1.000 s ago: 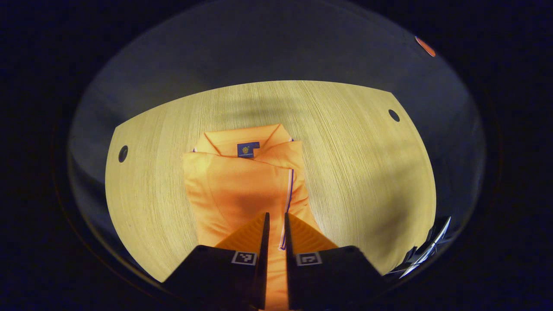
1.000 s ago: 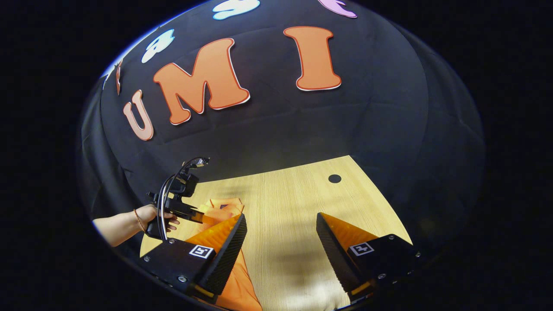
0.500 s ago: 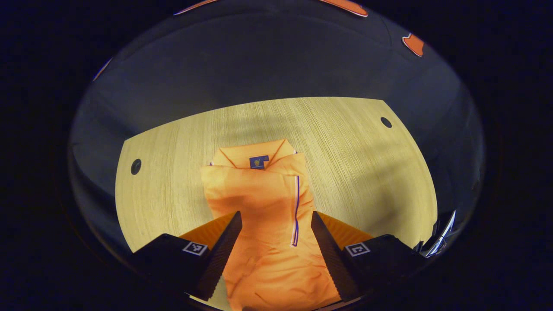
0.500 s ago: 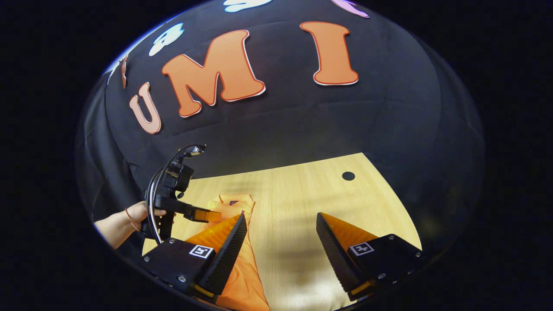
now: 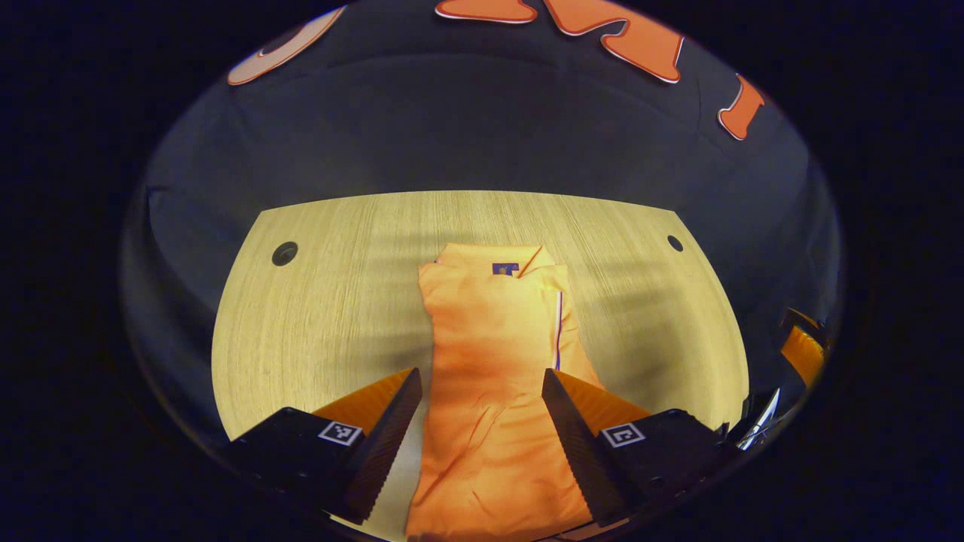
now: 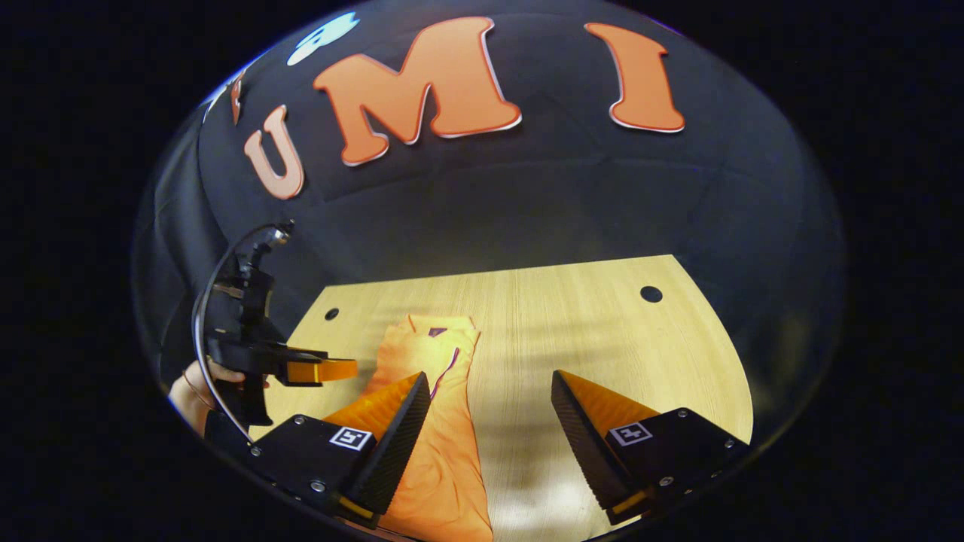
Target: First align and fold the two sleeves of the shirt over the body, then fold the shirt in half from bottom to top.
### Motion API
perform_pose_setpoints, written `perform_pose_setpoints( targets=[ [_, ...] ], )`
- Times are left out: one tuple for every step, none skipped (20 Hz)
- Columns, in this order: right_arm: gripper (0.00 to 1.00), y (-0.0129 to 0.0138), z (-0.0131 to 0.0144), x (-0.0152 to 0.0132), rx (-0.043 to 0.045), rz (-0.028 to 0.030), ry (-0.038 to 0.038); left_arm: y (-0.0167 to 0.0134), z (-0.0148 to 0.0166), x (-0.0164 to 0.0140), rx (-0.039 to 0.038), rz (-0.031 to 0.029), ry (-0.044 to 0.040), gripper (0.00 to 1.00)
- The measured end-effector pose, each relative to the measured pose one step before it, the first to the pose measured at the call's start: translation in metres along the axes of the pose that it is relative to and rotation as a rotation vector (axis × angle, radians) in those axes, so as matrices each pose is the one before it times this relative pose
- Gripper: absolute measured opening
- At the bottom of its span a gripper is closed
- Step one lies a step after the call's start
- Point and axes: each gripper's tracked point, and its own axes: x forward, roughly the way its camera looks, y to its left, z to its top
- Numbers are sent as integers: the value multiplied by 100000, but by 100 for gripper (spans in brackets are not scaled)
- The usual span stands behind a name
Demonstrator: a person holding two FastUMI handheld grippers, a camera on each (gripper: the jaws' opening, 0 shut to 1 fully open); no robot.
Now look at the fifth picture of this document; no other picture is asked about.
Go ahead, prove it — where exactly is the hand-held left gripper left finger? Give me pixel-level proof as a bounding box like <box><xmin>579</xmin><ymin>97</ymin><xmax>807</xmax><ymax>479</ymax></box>
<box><xmin>222</xmin><ymin>367</ymin><xmax>423</xmax><ymax>525</ymax></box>

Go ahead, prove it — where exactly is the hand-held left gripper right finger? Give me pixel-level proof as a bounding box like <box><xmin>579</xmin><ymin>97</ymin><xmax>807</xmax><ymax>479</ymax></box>
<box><xmin>541</xmin><ymin>368</ymin><xmax>743</xmax><ymax>528</ymax></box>

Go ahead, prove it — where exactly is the orange T-shirt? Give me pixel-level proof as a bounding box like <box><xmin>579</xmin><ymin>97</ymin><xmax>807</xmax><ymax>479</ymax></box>
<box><xmin>405</xmin><ymin>242</ymin><xmax>605</xmax><ymax>542</ymax></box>

